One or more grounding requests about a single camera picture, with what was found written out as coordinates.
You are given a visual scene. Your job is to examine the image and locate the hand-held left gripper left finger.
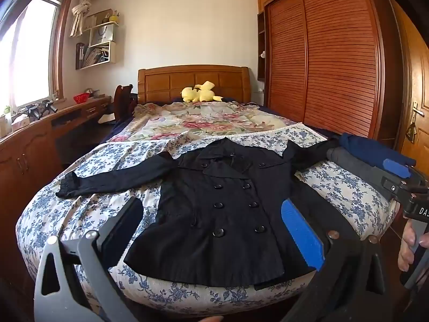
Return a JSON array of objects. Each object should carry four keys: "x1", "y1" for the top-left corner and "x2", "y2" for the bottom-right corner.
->
[{"x1": 34, "y1": 196, "x2": 144, "y2": 322}]

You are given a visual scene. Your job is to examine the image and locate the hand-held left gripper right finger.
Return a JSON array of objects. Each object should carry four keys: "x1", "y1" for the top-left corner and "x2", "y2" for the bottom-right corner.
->
[{"x1": 281, "y1": 199, "x2": 386, "y2": 322}]

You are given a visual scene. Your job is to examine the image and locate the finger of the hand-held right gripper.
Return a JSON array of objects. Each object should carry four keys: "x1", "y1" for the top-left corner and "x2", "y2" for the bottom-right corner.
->
[{"x1": 384, "y1": 159, "x2": 411, "y2": 179}]

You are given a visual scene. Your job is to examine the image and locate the black double-breasted coat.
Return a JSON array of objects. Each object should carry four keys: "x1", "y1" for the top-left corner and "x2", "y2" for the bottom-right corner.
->
[{"x1": 55, "y1": 137, "x2": 340, "y2": 291}]

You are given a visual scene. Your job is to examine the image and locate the person's right hand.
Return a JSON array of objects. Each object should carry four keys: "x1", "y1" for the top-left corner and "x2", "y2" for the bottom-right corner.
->
[{"x1": 398, "y1": 223, "x2": 420, "y2": 272}]

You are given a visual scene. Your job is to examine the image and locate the folded blue garment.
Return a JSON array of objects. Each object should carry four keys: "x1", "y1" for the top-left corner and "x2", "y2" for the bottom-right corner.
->
[{"x1": 338, "y1": 133, "x2": 417, "y2": 169}]

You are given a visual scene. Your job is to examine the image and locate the folded grey garment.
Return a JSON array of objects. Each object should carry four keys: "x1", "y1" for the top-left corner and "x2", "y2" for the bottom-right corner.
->
[{"x1": 327, "y1": 148, "x2": 386, "y2": 182}]

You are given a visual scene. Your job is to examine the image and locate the blue floral bed sheet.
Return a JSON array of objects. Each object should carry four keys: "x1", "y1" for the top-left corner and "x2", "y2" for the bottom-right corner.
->
[{"x1": 16, "y1": 122, "x2": 400, "y2": 316}]

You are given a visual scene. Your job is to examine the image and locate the wooden door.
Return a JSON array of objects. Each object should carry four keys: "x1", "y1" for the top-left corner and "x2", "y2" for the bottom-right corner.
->
[{"x1": 389, "y1": 0, "x2": 429, "y2": 168}]

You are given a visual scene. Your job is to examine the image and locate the long wooden desk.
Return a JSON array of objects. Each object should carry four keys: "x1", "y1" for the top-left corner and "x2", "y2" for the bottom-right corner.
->
[{"x1": 0, "y1": 96, "x2": 113, "y2": 276}]

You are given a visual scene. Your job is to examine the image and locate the dark wooden chair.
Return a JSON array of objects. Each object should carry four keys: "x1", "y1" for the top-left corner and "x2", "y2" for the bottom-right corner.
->
[{"x1": 112, "y1": 84, "x2": 138, "y2": 122}]

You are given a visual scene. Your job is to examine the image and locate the wooden louvred wardrobe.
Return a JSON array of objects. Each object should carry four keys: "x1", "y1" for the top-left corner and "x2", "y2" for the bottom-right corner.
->
[{"x1": 256, "y1": 0, "x2": 403, "y2": 148}]

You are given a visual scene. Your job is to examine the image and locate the pink floral blanket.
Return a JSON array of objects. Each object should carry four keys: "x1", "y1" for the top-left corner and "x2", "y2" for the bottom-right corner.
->
[{"x1": 110, "y1": 102, "x2": 303, "y2": 142}]

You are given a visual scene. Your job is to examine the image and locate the black metal device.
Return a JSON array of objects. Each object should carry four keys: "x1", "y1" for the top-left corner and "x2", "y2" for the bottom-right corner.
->
[{"x1": 18, "y1": 100, "x2": 58, "y2": 120}]

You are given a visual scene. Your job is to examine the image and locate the wooden bed headboard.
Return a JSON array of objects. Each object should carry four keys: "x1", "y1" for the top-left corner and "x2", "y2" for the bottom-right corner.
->
[{"x1": 137, "y1": 65, "x2": 251, "y2": 105}]

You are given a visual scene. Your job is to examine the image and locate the yellow plush toy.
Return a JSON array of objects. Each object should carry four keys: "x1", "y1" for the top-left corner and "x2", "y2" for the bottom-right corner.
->
[{"x1": 181, "y1": 80, "x2": 224, "y2": 103}]

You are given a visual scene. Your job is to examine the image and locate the wooden framed window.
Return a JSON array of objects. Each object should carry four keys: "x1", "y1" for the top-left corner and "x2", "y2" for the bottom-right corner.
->
[{"x1": 0, "y1": 0, "x2": 75, "y2": 108}]

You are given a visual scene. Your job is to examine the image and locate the tied cream curtain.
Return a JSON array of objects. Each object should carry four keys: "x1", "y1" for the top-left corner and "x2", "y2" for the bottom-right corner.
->
[{"x1": 70, "y1": 0, "x2": 100, "y2": 37}]

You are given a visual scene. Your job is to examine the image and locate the cream wall shelf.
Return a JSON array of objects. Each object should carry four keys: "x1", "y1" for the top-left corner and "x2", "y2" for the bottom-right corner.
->
[{"x1": 75, "y1": 22, "x2": 120, "y2": 70}]

